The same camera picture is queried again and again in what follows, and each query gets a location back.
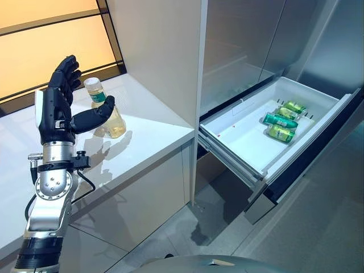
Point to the yellow drink plastic bottle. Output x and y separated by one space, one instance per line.
116 125

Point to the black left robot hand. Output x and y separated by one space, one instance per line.
55 113

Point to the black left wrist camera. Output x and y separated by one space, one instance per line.
82 161

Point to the white fridge drawer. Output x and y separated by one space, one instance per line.
241 133

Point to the dark green drink can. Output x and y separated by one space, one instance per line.
280 120

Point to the tall beige cabinet panel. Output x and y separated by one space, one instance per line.
159 57

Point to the grey robot torso shell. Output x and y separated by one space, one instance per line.
213 266

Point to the stainless steel fridge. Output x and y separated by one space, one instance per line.
241 34

